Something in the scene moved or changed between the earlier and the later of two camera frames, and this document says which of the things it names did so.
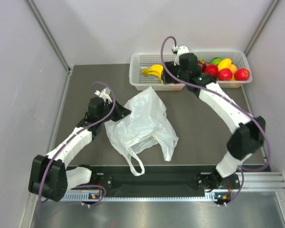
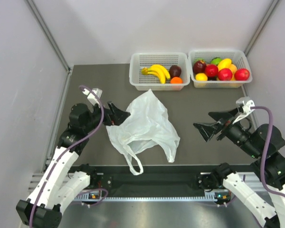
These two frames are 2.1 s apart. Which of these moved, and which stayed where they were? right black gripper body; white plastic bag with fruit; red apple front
Moved: right black gripper body
Stayed: white plastic bag with fruit; red apple front
